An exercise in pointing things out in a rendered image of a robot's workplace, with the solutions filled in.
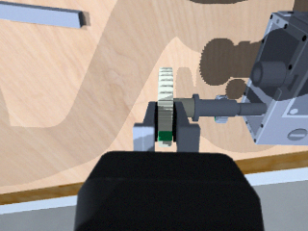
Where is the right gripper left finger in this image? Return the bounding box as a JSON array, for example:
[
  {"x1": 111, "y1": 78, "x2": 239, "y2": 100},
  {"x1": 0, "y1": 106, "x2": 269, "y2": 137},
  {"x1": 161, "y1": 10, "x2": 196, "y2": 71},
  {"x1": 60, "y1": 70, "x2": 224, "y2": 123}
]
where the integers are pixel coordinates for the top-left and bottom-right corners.
[{"x1": 133, "y1": 101, "x2": 158, "y2": 151}]

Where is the grey camshaft with gear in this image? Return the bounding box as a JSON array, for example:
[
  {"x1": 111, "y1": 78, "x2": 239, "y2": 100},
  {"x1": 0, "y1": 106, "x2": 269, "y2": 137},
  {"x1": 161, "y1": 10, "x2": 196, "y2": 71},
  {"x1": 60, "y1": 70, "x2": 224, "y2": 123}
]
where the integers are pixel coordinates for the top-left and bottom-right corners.
[{"x1": 158, "y1": 67, "x2": 268, "y2": 147}]

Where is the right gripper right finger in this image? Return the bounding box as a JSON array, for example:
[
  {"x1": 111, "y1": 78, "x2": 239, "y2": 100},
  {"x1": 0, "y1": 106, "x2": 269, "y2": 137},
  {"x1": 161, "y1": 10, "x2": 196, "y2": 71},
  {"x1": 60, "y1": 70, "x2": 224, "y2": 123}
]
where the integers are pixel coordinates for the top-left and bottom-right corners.
[{"x1": 172, "y1": 101, "x2": 201, "y2": 152}]

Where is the grey engine case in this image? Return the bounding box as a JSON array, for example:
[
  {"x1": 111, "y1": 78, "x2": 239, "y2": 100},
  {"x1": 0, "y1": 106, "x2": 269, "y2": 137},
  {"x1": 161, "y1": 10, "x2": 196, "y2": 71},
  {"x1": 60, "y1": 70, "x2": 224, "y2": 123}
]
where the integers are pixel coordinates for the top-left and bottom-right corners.
[{"x1": 236, "y1": 11, "x2": 308, "y2": 145}]

